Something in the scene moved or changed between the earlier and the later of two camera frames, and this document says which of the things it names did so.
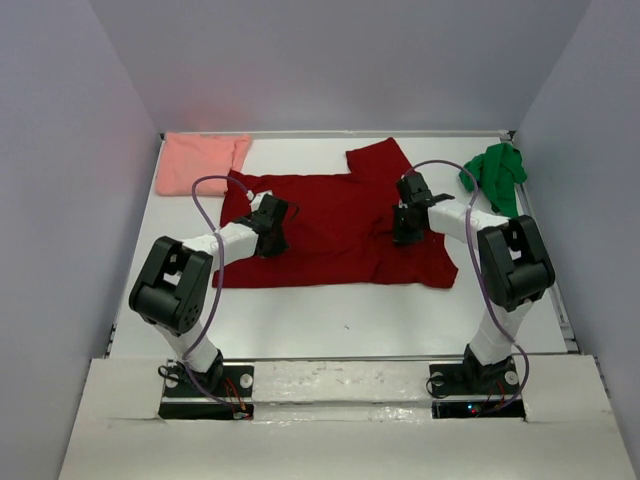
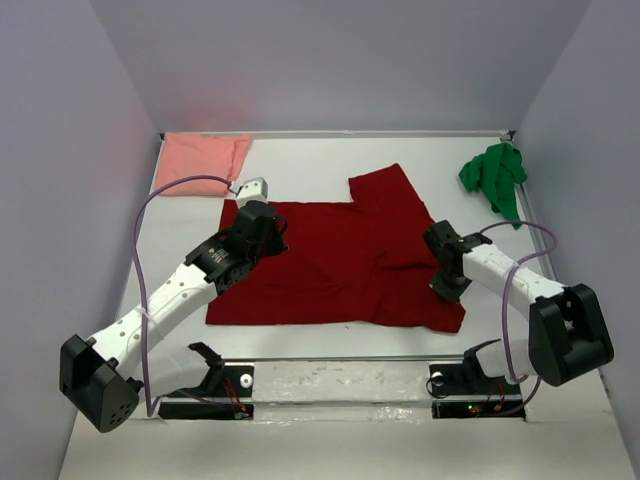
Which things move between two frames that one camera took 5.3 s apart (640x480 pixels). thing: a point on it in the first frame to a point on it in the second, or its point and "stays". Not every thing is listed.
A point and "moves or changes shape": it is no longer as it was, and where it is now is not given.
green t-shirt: [499, 171] stays
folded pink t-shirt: [185, 157] stays
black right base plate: [473, 391] stays
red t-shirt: [341, 231] moves or changes shape
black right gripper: [397, 233] to [446, 292]
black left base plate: [231, 399] stays
